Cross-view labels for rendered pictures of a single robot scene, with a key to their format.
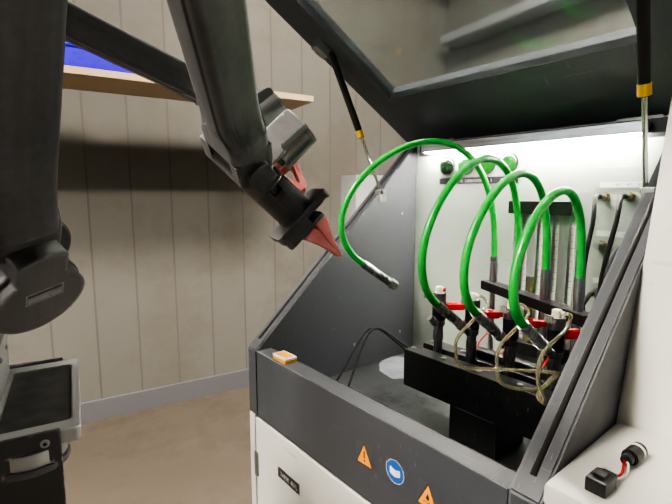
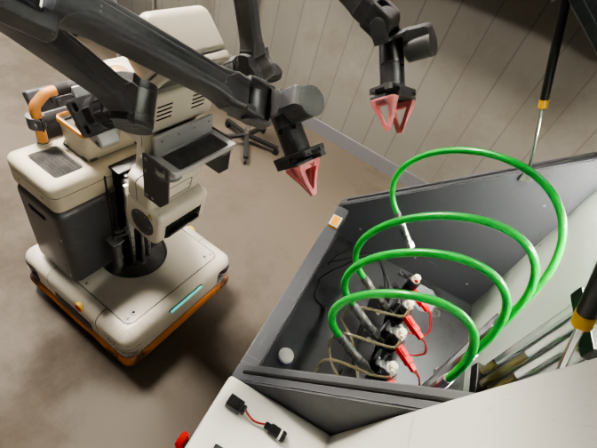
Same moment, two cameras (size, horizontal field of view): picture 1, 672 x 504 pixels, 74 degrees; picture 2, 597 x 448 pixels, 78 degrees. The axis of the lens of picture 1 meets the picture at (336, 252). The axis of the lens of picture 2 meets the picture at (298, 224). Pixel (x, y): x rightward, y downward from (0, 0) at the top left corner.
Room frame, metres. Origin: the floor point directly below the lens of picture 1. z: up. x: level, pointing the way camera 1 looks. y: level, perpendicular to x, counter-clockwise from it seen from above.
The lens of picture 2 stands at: (0.29, -0.48, 1.71)
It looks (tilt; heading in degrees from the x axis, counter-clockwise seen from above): 43 degrees down; 50
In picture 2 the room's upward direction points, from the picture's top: 20 degrees clockwise
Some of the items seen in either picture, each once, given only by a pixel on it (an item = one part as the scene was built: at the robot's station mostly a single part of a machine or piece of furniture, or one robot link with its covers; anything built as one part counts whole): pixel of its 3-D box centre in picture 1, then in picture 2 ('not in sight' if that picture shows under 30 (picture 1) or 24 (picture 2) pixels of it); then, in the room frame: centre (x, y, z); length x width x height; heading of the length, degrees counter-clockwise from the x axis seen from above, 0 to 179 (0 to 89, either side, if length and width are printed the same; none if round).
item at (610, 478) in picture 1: (618, 466); (256, 418); (0.48, -0.33, 0.99); 0.12 x 0.02 x 0.02; 126
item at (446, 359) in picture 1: (487, 403); (369, 359); (0.81, -0.29, 0.91); 0.34 x 0.10 x 0.15; 39
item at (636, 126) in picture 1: (514, 140); not in sight; (1.07, -0.42, 1.43); 0.54 x 0.03 x 0.02; 39
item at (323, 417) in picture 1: (352, 437); (299, 286); (0.75, -0.03, 0.87); 0.62 x 0.04 x 0.16; 39
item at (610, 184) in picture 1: (621, 244); not in sight; (0.88, -0.57, 1.20); 0.13 x 0.03 x 0.31; 39
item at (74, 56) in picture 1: (94, 65); not in sight; (2.18, 1.13, 1.90); 0.35 x 0.24 x 0.12; 121
